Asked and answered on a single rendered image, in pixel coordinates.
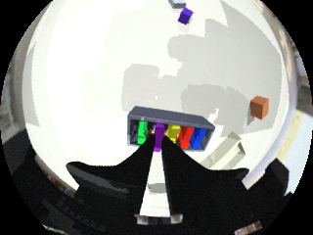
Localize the yellow fuse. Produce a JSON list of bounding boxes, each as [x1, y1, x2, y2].
[[167, 124, 180, 142]]

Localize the orange-brown block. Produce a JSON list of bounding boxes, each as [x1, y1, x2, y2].
[[250, 95, 270, 120]]

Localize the green fuse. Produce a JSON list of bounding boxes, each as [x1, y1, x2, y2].
[[138, 120, 148, 144]]

